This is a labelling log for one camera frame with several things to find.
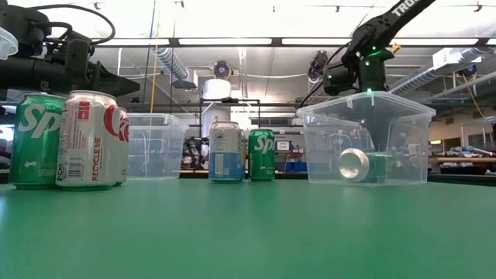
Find blue storage bins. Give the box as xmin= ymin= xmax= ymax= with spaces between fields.
xmin=284 ymin=160 xmax=309 ymax=174

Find silver Diet Coke can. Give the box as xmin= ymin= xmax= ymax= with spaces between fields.
xmin=55 ymin=89 xmax=120 ymax=191
xmin=113 ymin=106 xmax=131 ymax=186

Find green table mat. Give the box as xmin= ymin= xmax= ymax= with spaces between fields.
xmin=0 ymin=176 xmax=496 ymax=279

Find blue white Spindrift can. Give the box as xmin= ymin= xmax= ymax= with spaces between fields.
xmin=208 ymin=120 xmax=246 ymax=184

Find large silver duct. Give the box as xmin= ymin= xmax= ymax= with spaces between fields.
xmin=389 ymin=46 xmax=496 ymax=96

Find white cylindrical tank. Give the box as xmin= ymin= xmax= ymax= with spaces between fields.
xmin=202 ymin=77 xmax=233 ymax=101

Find thin yellow cord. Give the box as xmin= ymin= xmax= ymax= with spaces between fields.
xmin=460 ymin=73 xmax=485 ymax=119

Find wooden workbench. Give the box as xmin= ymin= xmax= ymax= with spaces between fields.
xmin=428 ymin=154 xmax=496 ymax=175

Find round black ceiling device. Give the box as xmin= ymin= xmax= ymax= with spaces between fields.
xmin=212 ymin=60 xmax=233 ymax=81

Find silver flexible duct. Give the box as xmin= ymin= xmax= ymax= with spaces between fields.
xmin=153 ymin=46 xmax=191 ymax=83

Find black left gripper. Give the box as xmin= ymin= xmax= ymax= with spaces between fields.
xmin=64 ymin=38 xmax=140 ymax=97

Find yellow hanging cord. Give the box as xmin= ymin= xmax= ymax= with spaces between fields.
xmin=149 ymin=11 xmax=160 ymax=114

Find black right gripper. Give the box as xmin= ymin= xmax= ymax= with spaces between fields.
xmin=358 ymin=57 xmax=391 ymax=154

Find black hanging camera rig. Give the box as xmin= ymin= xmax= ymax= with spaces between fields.
xmin=308 ymin=49 xmax=329 ymax=82

